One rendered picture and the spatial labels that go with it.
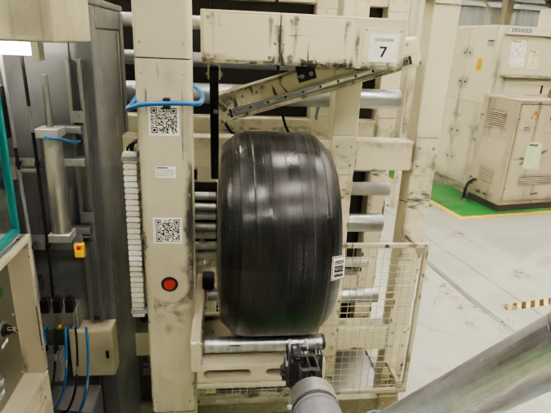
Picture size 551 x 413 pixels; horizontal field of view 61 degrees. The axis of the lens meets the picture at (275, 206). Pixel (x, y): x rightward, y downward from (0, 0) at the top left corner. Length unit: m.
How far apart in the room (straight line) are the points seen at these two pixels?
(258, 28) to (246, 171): 0.48
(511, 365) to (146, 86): 0.93
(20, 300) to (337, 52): 1.07
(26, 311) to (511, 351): 1.03
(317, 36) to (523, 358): 1.03
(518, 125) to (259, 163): 4.74
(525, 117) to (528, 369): 5.07
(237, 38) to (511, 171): 4.69
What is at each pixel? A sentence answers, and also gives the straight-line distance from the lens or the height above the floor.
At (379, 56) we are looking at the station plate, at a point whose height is 1.68.
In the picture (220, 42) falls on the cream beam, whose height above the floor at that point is 1.70.
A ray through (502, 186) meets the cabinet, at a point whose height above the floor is 0.30.
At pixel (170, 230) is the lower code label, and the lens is 1.28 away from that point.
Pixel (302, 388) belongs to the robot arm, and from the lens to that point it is 0.94.
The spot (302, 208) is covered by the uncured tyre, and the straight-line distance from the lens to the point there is 1.10.
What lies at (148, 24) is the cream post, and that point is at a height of 1.73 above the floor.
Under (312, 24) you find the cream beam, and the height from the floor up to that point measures 1.75.
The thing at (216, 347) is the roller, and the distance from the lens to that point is 1.36.
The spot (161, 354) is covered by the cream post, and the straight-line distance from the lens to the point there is 1.47.
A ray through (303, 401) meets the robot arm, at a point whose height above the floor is 1.10.
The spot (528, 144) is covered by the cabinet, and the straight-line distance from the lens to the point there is 5.86.
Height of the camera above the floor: 1.70
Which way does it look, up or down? 19 degrees down
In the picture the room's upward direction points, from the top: 3 degrees clockwise
